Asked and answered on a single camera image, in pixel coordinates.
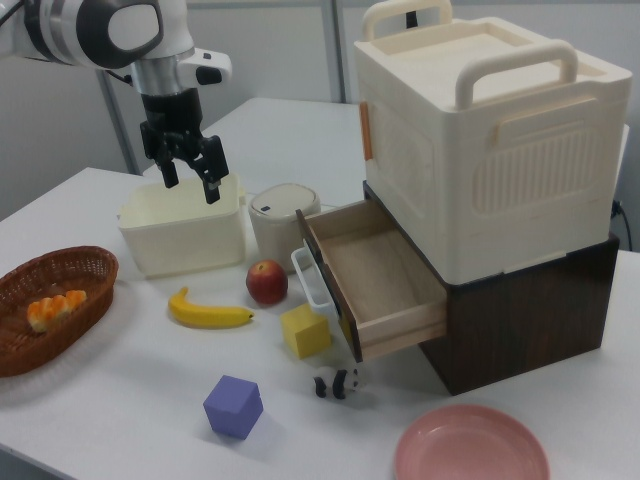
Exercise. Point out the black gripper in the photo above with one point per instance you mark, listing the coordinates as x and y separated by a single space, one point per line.
170 112

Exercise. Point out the small panda toy figure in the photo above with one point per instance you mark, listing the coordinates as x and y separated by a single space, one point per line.
340 382

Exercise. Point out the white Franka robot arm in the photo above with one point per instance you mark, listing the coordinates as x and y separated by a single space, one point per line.
75 30

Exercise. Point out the wooden drawer with dark front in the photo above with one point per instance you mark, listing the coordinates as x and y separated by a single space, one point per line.
380 280

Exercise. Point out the cream toy cabinet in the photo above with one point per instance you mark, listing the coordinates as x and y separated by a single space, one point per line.
500 165

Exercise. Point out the cream open plastic bin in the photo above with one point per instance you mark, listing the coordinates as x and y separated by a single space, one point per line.
185 240

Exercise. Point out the small beige lidded trash can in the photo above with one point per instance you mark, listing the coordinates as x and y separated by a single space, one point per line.
275 225

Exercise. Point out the red apple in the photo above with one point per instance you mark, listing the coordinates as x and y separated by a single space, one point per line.
267 282

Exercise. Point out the yellow banana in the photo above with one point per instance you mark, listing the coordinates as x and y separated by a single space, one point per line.
210 315

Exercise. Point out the orange glazed bread loaf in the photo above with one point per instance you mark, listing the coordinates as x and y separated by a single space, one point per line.
52 310

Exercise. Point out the yellow cube block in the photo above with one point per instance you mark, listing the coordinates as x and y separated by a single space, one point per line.
305 332

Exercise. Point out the purple cube block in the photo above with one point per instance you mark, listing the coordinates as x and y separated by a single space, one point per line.
232 407

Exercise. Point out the brown wicker basket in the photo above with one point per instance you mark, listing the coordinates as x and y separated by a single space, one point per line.
30 350

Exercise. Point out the dark brown wooden cabinet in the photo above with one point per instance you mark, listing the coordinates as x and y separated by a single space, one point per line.
525 320

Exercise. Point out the pink plastic plate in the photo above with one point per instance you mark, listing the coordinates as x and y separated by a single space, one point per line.
470 445

